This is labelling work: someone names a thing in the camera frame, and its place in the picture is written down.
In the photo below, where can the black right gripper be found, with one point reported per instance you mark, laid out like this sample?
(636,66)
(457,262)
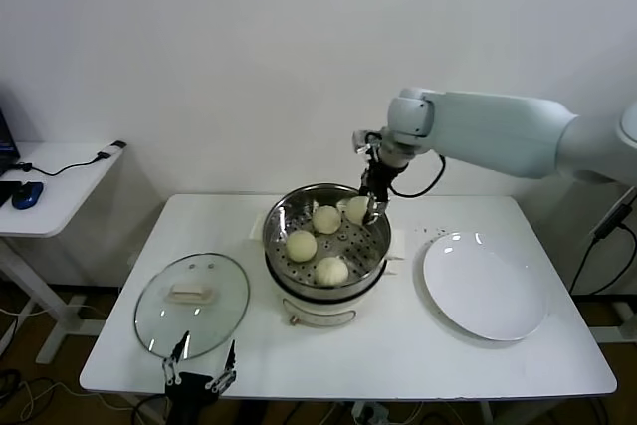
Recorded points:
(379,181)

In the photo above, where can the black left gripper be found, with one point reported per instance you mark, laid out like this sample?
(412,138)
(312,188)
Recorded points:
(189,395)

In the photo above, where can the white steamed baozi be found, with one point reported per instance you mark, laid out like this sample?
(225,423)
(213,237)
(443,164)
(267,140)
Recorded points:
(331,271)
(326,219)
(356,209)
(300,247)

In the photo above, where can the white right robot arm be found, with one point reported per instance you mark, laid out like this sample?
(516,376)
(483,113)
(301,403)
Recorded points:
(497,131)

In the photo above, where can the perforated steel steamer basket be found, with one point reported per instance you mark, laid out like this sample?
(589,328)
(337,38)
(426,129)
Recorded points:
(363,251)

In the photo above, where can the white electric cooking pot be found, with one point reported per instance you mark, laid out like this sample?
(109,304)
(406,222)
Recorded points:
(318,313)

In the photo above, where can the white round plate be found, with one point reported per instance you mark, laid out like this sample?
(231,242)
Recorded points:
(483,285)

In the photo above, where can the white power strip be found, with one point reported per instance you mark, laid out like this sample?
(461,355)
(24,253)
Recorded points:
(370,412)

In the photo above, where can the white side table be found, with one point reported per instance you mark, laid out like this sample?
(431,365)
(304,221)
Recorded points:
(64,206)

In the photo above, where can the blue computer mouse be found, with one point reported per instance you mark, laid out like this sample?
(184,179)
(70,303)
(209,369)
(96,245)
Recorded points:
(26,195)

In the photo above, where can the dark laptop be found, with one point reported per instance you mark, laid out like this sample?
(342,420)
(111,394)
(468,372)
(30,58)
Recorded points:
(5,146)

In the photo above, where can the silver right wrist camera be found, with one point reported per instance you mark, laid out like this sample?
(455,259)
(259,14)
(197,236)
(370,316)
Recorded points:
(365,141)

